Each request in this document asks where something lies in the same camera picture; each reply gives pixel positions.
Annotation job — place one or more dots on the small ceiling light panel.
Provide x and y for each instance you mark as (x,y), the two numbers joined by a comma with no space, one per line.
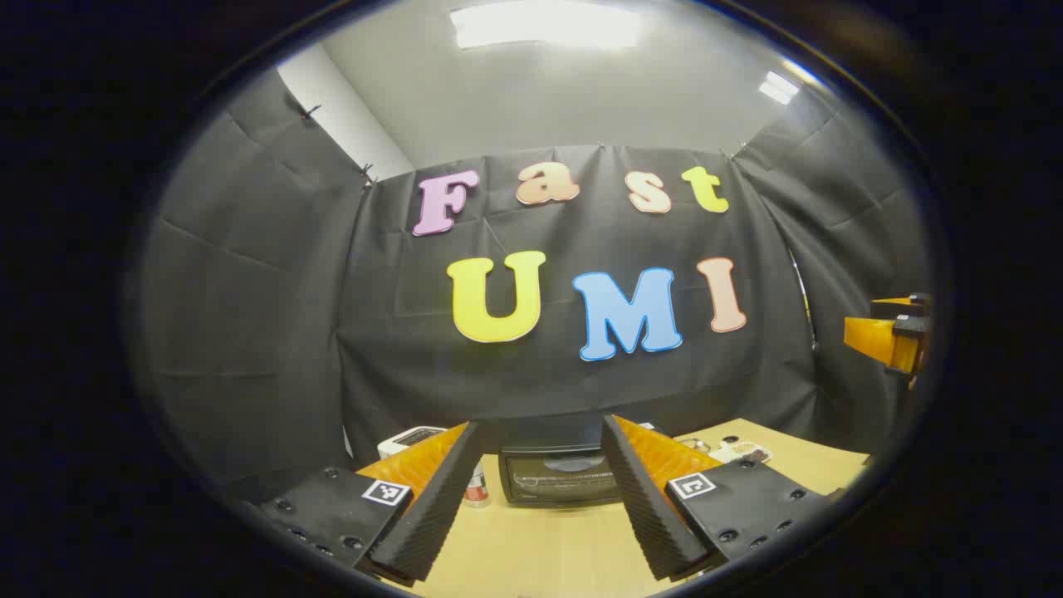
(779,87)

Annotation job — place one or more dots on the black electric oven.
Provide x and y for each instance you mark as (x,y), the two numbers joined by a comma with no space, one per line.
(556,477)

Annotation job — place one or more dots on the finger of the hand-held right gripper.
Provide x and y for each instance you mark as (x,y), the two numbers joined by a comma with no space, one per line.
(901,306)
(872,340)

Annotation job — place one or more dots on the white divided dish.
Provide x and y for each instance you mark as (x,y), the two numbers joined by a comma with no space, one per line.
(747,453)

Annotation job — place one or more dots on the white toaster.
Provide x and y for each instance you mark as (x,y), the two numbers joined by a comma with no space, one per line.
(407,438)

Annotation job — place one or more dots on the large ceiling light panel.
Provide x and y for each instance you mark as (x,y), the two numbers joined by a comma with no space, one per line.
(544,25)

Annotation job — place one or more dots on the black backdrop cloth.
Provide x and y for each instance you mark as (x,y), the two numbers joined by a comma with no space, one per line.
(415,349)

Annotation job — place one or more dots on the clear plastic bottle red label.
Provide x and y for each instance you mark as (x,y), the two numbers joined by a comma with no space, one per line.
(476,492)

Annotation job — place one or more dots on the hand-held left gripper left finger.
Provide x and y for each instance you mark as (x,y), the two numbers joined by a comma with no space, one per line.
(440,498)

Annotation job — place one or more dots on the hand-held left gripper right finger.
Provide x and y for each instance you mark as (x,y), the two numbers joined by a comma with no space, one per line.
(648,507)

